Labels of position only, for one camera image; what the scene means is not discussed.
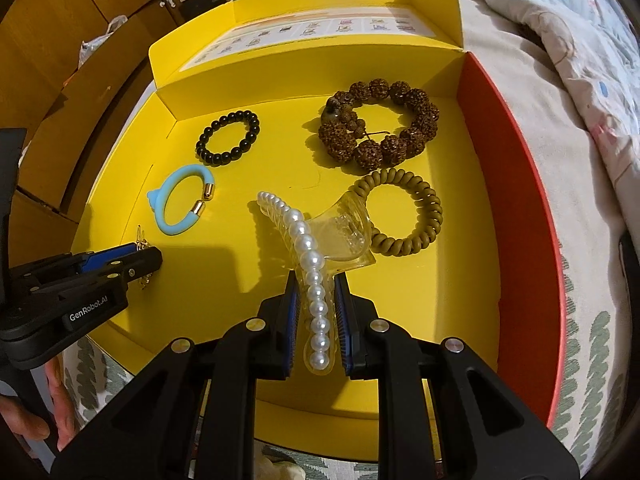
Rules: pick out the light blue printed quilt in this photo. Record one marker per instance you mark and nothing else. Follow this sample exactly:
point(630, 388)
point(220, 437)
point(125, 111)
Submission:
point(575, 35)

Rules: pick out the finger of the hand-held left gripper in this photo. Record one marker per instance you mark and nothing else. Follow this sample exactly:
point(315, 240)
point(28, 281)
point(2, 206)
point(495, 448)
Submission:
point(135, 267)
point(110, 256)

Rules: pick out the yellow cardboard box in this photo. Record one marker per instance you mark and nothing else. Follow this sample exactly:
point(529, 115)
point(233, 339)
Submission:
point(450, 260)

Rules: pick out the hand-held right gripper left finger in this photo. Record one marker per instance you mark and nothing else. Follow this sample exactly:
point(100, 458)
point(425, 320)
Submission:
point(292, 320)

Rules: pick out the pearl hair claw clip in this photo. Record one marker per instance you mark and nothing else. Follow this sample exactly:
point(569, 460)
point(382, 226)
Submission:
point(305, 255)

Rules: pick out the person's left hand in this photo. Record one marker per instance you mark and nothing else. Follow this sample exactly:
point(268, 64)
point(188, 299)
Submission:
point(62, 410)

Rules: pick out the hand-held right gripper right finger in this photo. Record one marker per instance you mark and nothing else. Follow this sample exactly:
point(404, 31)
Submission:
point(345, 330)

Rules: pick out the white plastic bag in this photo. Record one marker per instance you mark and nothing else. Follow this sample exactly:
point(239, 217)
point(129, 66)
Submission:
point(100, 42)

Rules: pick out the wooden wardrobe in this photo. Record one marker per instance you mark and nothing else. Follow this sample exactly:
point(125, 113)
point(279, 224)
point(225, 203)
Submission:
point(50, 35)

